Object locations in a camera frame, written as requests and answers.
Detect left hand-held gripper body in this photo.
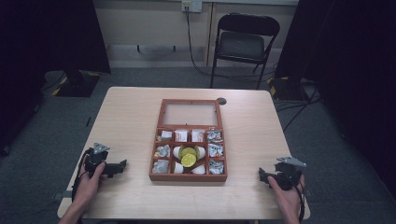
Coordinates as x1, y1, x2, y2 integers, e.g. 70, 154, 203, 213
83, 142, 114, 179

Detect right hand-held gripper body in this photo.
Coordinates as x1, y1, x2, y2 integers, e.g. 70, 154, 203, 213
274, 156, 307, 191

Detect person's right hand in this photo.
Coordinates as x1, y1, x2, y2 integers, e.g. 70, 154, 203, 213
267, 175, 306, 219

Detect person's left hand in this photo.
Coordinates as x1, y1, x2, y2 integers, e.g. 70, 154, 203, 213
73, 162, 107, 210

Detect silver sachet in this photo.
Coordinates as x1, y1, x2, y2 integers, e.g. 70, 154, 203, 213
154, 144, 172, 159
151, 159, 170, 175

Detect blue white sachet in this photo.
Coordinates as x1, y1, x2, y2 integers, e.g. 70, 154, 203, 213
207, 143, 225, 159
208, 159, 225, 175
206, 130, 224, 144

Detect white grey sachet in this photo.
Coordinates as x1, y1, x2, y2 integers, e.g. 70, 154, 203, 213
157, 130, 174, 143

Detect white orange sachet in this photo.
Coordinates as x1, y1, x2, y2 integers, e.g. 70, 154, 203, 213
174, 129, 189, 144
191, 129, 205, 144

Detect wooden compartment box with lid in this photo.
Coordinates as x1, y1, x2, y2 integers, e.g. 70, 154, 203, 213
148, 98, 229, 183

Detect black stand base striped tape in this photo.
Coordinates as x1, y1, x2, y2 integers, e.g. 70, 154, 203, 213
50, 70, 103, 98
266, 76, 316, 102

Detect black curtain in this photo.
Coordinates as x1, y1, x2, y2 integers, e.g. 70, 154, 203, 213
0, 0, 112, 157
274, 0, 396, 190

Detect black folding chair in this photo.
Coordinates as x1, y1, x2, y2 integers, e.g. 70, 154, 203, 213
209, 12, 281, 91

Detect left hand-held gripper cable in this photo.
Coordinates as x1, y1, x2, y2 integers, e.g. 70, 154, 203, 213
71, 147, 93, 203

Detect hand-held gripper cable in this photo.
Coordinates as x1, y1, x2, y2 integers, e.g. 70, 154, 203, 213
71, 147, 93, 203
293, 175, 308, 223

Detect right hand-held gripper cable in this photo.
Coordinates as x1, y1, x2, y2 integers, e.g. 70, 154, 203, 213
293, 175, 308, 223

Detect grey table bracket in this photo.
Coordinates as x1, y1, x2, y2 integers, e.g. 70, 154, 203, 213
51, 189, 74, 203

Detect black floor cables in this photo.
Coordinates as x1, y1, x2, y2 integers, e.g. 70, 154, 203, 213
275, 83, 323, 133

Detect wooden wall post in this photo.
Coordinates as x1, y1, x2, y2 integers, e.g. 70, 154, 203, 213
203, 2, 217, 68

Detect white wall outlet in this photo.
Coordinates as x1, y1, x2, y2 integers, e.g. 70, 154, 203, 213
181, 0, 204, 14

